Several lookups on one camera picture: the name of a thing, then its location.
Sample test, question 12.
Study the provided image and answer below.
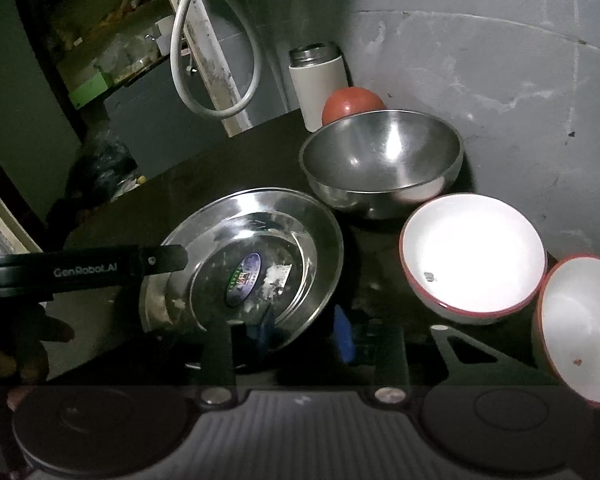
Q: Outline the steel plate with sticker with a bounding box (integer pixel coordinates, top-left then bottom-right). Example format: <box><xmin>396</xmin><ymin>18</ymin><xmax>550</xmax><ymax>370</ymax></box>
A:
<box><xmin>140</xmin><ymin>188</ymin><xmax>343</xmax><ymax>349</ymax></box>

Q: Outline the white bowl red rim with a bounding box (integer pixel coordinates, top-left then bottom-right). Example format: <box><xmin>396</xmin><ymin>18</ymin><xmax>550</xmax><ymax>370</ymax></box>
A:
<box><xmin>532</xmin><ymin>255</ymin><xmax>600</xmax><ymax>408</ymax></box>
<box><xmin>399</xmin><ymin>193</ymin><xmax>547</xmax><ymax>325</ymax></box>

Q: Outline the deep steel mixing bowl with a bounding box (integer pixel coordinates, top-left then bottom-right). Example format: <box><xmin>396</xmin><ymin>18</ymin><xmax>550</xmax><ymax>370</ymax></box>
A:
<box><xmin>299</xmin><ymin>110</ymin><xmax>464</xmax><ymax>219</ymax></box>

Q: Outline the person's left hand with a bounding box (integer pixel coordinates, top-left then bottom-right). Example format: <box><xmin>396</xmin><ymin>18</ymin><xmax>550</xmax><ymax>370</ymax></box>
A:
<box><xmin>0</xmin><ymin>301</ymin><xmax>74</xmax><ymax>412</ymax></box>

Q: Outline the green box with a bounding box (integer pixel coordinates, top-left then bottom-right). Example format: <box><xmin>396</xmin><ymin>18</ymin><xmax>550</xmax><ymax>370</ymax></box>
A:
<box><xmin>69</xmin><ymin>72</ymin><xmax>114</xmax><ymax>110</ymax></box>

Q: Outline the dark grey cabinet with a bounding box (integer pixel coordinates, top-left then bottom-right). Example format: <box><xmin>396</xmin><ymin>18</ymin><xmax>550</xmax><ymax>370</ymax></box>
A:
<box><xmin>105</xmin><ymin>60</ymin><xmax>228</xmax><ymax>179</ymax></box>

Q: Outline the red ball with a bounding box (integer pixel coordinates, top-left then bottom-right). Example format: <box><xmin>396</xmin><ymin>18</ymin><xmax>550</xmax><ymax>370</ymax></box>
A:
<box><xmin>322</xmin><ymin>87</ymin><xmax>386</xmax><ymax>126</ymax></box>

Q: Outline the white thermos flask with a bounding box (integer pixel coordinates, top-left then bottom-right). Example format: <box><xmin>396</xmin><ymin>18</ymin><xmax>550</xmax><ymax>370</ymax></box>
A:
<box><xmin>289</xmin><ymin>41</ymin><xmax>349</xmax><ymax>132</ymax></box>

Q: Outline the white looped hose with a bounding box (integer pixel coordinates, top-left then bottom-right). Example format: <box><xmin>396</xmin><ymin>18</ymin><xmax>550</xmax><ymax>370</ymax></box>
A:
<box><xmin>168</xmin><ymin>0</ymin><xmax>263</xmax><ymax>122</ymax></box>

